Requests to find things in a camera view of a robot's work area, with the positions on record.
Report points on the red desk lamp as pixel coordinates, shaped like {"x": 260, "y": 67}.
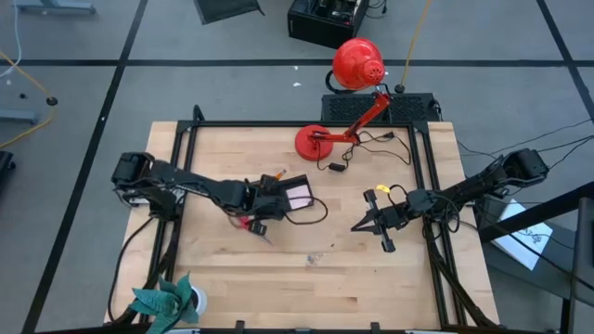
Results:
{"x": 357, "y": 65}

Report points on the black metal table frame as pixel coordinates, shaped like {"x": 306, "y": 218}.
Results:
{"x": 301, "y": 124}

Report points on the black floor object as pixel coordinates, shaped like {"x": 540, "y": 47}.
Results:
{"x": 227, "y": 10}

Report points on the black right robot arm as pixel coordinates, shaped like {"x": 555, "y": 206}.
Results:
{"x": 482, "y": 183}

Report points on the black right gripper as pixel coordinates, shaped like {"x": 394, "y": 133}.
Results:
{"x": 392, "y": 217}

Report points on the black perforated computer tower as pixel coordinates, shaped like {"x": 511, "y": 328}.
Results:
{"x": 417, "y": 107}

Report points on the black mesh desk organizer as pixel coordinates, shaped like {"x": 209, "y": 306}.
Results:
{"x": 297, "y": 178}

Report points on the black caster base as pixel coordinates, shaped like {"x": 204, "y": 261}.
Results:
{"x": 5, "y": 164}

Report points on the yellow pencil with eraser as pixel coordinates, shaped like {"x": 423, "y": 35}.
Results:
{"x": 280, "y": 175}

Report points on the pink sticky note pad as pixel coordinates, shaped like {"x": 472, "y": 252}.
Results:
{"x": 298, "y": 197}

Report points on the white paper sheet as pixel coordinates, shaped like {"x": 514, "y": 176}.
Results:
{"x": 520, "y": 232}

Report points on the grey metal floor foot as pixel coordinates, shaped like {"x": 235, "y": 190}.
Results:
{"x": 18, "y": 116}
{"x": 55, "y": 7}

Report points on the open black computer case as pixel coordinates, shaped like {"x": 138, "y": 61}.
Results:
{"x": 325, "y": 21}

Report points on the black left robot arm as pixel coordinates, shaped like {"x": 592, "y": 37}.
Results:
{"x": 185, "y": 183}

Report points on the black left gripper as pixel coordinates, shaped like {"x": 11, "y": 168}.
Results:
{"x": 255, "y": 204}

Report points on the teal plant in white pot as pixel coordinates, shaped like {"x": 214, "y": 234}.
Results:
{"x": 162, "y": 304}

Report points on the black metal stand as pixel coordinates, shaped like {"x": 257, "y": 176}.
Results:
{"x": 533, "y": 218}

